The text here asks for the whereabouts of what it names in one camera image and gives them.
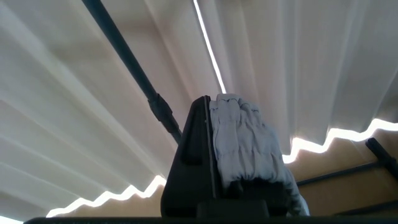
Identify pale grey shorts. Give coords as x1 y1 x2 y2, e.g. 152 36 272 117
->
208 92 311 217

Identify beige curtain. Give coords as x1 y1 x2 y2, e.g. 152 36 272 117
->
0 0 398 218

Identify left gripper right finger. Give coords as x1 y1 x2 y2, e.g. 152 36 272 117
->
217 179 289 217

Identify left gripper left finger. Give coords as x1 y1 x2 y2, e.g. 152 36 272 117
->
160 95 218 218

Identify black clothes rack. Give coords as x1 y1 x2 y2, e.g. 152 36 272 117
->
81 0 398 217

